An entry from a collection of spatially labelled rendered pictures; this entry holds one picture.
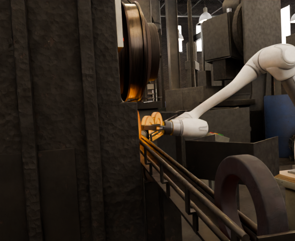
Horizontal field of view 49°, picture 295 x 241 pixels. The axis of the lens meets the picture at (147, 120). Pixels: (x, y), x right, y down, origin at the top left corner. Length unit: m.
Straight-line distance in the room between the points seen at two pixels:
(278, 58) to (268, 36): 3.62
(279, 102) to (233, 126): 0.95
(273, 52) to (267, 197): 1.32
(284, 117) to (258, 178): 4.33
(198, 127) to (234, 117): 2.43
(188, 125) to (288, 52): 0.61
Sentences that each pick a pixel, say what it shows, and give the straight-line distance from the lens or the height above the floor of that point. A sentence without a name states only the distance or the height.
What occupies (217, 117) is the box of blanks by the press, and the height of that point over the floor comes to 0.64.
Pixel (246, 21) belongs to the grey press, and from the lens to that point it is 5.04.
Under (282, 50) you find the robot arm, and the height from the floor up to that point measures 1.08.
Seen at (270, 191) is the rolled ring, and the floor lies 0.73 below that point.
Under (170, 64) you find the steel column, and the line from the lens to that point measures 10.45.
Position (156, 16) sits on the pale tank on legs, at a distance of 10.67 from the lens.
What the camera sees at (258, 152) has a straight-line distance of 1.11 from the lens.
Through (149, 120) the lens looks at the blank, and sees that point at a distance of 2.06.
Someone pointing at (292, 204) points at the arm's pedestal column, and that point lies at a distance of 2.25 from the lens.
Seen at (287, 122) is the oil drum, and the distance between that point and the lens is 4.84.
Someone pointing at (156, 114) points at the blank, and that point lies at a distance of 2.17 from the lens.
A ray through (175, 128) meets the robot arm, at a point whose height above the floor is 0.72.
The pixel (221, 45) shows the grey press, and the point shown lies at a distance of 5.25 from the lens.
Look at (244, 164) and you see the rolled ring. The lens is 0.53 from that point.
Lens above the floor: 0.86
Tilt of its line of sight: 3 degrees down
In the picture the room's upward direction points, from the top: 3 degrees counter-clockwise
